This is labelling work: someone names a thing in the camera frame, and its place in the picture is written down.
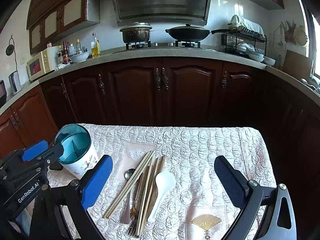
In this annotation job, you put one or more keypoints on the yellow oil bottle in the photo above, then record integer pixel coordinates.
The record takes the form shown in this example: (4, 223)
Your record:
(95, 46)

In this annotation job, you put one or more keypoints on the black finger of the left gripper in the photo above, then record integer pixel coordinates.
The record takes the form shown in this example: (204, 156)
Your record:
(53, 151)

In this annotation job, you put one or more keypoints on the black wok with lid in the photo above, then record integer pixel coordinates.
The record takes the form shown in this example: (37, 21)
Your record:
(190, 33)

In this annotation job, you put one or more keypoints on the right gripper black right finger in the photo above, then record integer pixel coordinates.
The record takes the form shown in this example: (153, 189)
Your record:
(233, 181)

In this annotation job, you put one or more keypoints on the wooden cutting board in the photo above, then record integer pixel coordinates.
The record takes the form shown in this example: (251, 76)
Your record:
(297, 65)

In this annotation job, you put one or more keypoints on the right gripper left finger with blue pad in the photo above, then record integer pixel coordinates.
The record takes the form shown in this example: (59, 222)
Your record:
(93, 181)

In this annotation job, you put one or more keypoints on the light bamboo chopstick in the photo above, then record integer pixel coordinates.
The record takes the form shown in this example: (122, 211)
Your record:
(144, 196)
(150, 190)
(130, 187)
(125, 189)

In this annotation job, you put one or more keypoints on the cream microwave oven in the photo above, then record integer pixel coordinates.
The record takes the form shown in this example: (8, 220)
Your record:
(43, 63)

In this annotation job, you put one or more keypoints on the gold metal fork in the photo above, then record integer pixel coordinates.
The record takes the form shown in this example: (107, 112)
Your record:
(133, 211)

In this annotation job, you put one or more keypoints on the white bowl on counter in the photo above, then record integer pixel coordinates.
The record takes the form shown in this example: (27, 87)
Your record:
(77, 58)

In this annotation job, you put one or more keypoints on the upper wall cabinet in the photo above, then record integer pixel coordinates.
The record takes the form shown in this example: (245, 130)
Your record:
(49, 21)

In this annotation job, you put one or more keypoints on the white quilted table cloth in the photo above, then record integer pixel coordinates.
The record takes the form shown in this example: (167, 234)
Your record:
(189, 155)

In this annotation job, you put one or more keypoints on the range hood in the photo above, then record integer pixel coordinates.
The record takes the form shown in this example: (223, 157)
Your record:
(184, 11)

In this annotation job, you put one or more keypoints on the steel cooking pot with lid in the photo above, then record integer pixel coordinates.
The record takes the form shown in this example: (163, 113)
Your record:
(136, 32)

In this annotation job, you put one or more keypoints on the teal white utensil holder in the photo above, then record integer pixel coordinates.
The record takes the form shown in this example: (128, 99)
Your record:
(79, 154)

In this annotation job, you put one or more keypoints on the grey electric kettle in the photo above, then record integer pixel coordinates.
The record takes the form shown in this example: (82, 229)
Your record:
(14, 81)

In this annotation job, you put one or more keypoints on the dark wooden base cabinets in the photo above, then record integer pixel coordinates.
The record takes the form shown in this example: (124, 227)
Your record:
(167, 91)

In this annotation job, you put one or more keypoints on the gas stove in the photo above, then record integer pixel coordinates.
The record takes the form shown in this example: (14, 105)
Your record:
(155, 45)

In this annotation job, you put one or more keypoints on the black dish rack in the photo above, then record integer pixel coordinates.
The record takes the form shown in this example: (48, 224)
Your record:
(239, 40)

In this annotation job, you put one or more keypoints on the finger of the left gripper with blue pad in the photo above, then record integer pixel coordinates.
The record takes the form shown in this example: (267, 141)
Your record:
(34, 151)

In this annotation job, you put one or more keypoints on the dark sauce bottle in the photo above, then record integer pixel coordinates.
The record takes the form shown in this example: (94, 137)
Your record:
(65, 53)

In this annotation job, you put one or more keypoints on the white ceramic soup spoon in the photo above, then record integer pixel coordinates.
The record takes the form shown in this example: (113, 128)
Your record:
(165, 182)

